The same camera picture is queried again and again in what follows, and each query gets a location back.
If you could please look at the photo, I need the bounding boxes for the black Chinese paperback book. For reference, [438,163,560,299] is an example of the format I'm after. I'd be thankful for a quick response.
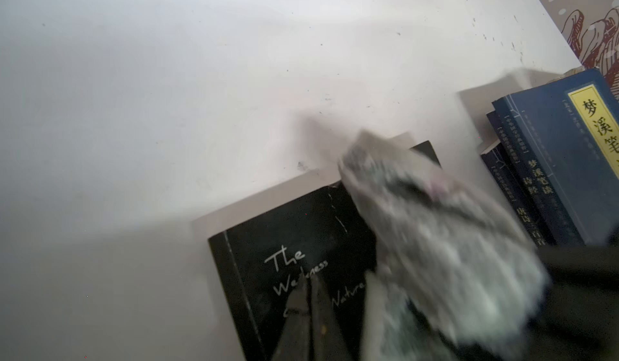
[207,140,441,361]

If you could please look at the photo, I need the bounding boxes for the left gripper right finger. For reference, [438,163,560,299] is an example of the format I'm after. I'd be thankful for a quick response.
[309,277,352,361]

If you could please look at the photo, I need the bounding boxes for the grey striped cleaning cloth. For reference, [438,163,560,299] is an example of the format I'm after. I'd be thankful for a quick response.
[339,132,550,360]

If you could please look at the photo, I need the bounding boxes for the navy thread-bound book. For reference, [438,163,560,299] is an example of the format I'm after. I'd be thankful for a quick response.
[493,69,618,246]

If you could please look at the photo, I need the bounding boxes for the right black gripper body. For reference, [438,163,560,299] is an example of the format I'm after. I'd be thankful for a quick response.
[517,229,618,360]

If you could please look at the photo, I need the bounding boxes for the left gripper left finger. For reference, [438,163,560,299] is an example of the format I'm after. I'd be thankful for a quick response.
[272,276,311,360]

